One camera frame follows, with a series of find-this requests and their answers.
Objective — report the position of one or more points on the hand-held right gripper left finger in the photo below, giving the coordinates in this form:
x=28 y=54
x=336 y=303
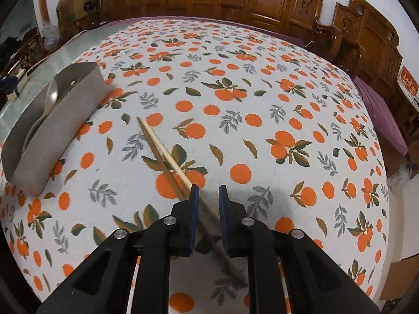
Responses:
x=194 y=202

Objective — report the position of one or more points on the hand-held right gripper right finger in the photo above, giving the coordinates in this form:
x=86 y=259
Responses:
x=224 y=206

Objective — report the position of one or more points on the brown wooden chopstick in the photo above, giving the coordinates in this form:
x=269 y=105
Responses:
x=230 y=265

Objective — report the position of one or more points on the light bamboo chopstick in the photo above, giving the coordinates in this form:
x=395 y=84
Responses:
x=163 y=152

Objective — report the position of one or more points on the metal utensil tray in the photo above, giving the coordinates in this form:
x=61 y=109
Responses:
x=65 y=127

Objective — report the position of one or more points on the large metal spoon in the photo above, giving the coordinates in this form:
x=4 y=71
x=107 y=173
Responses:
x=52 y=95

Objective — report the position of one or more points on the orange fruit print tablecloth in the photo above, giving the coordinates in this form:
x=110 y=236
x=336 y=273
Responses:
x=229 y=121

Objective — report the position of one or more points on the flat cardboard sheet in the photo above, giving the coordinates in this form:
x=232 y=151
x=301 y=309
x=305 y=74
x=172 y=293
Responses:
x=402 y=278

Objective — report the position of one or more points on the carved wooden chair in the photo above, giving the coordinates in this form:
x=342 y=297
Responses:
x=337 y=49

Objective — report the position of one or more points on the clear plastic bag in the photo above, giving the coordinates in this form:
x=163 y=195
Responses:
x=50 y=37

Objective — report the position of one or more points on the red sign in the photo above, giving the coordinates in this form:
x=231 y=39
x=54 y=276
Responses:
x=409 y=83

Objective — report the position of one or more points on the carved wooden armchair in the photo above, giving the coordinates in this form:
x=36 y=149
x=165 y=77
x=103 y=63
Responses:
x=370 y=36

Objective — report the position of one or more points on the stacked cardboard boxes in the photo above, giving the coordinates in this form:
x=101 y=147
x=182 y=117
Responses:
x=78 y=6

